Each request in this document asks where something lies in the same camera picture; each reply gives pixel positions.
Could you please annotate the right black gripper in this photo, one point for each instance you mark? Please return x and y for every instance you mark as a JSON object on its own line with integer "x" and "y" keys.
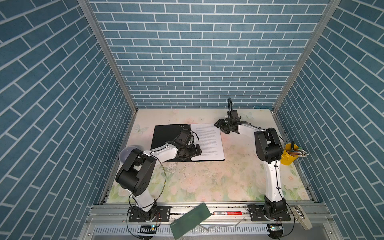
{"x": 220, "y": 123}

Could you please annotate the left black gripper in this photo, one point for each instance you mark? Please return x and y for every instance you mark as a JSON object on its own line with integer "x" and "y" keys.
{"x": 194, "y": 152}

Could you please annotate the orange black file folder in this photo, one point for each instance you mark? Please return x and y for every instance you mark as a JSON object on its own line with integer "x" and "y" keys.
{"x": 163, "y": 138}

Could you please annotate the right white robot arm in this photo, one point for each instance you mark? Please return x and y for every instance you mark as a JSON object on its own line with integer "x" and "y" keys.
{"x": 269, "y": 150}

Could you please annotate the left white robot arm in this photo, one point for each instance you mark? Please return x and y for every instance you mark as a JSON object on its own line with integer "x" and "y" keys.
{"x": 138, "y": 167}

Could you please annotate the grey ceramic mug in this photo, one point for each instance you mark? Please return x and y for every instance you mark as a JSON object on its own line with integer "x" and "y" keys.
{"x": 123, "y": 155}

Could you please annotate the yellow pen cup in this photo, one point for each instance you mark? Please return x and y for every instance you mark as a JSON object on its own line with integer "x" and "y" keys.
{"x": 288, "y": 159}

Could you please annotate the green board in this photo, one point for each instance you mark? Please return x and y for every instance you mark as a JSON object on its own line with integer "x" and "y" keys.
{"x": 189, "y": 221}

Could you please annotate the red marker pen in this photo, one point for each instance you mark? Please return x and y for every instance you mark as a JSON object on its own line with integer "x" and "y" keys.
{"x": 228, "y": 213}

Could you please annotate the beige stapler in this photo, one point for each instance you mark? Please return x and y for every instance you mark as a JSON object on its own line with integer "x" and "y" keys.
{"x": 302, "y": 217}

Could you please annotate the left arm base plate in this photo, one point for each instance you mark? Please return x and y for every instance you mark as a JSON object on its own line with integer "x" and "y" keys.
{"x": 137, "y": 215}

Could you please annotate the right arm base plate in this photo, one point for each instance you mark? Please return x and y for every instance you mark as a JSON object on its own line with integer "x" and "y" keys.
{"x": 259, "y": 213}

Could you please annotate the aluminium front rail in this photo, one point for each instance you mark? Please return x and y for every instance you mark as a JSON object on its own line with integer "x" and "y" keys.
{"x": 117, "y": 214}

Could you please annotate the aluminium corner frame post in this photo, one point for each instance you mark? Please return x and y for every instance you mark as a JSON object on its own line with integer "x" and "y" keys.
{"x": 318, "y": 30}

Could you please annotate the left aluminium frame post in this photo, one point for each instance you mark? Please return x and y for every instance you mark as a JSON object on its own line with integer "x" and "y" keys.
{"x": 92, "y": 20}

